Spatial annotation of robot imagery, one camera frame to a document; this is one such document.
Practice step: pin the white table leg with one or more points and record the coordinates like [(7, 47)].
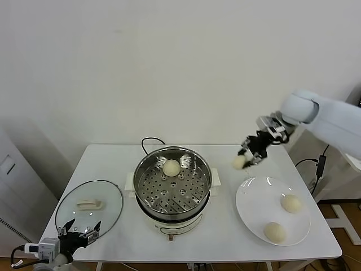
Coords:
[(99, 266), (269, 266)]

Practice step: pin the grey laptop with dark screen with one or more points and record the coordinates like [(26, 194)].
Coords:
[(356, 94)]

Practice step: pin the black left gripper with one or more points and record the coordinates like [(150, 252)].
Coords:
[(72, 242)]

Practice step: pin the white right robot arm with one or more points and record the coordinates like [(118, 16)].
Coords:
[(332, 118)]

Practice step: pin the perforated stainless steel steamer basket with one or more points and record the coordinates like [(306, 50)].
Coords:
[(158, 194)]

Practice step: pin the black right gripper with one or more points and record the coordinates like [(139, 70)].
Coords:
[(260, 142)]

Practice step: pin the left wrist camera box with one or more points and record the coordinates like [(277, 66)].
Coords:
[(45, 247)]

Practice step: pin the white cabinet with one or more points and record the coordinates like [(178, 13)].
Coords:
[(17, 183)]

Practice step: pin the white side desk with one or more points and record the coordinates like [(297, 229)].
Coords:
[(344, 221)]

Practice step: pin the white steamed baozi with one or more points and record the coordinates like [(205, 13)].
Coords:
[(291, 203), (171, 168), (238, 162), (275, 233)]

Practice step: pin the white round plate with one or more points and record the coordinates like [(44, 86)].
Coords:
[(262, 203)]

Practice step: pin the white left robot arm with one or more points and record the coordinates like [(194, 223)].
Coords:
[(56, 262)]

